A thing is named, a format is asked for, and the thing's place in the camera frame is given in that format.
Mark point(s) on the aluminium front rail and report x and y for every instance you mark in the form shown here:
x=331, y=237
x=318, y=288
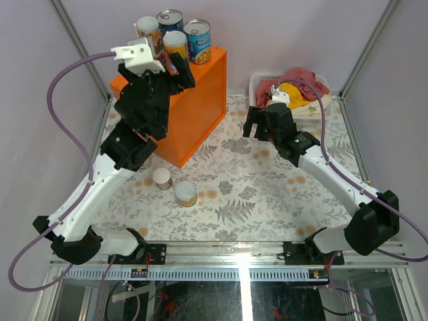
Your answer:
x=206, y=261

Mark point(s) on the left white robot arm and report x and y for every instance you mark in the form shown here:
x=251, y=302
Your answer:
x=70, y=230

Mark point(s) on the yellow can white lid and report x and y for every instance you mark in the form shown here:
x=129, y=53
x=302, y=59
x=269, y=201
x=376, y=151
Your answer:
x=186, y=193

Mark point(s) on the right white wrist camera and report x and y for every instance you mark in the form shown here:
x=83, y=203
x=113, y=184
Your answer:
x=277, y=96

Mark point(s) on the orange box cabinet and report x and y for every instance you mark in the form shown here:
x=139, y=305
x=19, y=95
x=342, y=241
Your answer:
x=193, y=114

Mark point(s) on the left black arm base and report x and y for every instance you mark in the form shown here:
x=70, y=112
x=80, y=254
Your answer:
x=146, y=254

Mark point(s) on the tall yellow canister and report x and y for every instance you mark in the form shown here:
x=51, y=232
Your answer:
x=175, y=42

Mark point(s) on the white plastic basket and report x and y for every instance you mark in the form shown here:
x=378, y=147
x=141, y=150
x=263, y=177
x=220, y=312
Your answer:
x=257, y=78

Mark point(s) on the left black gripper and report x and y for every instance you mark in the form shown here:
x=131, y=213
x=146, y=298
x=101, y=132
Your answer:
x=184, y=80

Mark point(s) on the small cup white lid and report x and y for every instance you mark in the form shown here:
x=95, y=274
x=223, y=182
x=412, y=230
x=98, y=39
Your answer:
x=162, y=178

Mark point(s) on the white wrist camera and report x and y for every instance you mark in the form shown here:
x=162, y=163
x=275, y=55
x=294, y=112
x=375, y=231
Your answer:
x=138, y=56
x=277, y=96

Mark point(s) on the pink cloth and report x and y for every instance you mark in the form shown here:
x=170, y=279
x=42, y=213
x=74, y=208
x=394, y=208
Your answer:
x=298, y=77

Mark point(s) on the blue cup white lid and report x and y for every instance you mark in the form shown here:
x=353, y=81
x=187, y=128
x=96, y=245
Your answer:
x=149, y=26

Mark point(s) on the light blue soup can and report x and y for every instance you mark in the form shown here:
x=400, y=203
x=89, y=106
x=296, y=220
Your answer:
x=198, y=32

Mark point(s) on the yellow cloth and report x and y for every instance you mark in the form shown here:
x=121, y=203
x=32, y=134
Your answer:
x=296, y=98

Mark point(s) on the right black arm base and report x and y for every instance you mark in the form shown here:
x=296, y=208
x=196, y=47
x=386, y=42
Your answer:
x=301, y=250

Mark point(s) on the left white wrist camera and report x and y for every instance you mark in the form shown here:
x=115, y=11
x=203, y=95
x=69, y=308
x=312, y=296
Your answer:
x=138, y=56

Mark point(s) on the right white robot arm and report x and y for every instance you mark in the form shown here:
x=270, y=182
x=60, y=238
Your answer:
x=373, y=219

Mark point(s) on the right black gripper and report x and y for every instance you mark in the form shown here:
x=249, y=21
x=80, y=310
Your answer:
x=255, y=116

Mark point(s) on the cream printed cloth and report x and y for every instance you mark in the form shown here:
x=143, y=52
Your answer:
x=313, y=109

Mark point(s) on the dark blue tin can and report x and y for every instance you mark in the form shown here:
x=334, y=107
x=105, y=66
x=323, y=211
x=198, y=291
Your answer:
x=170, y=20

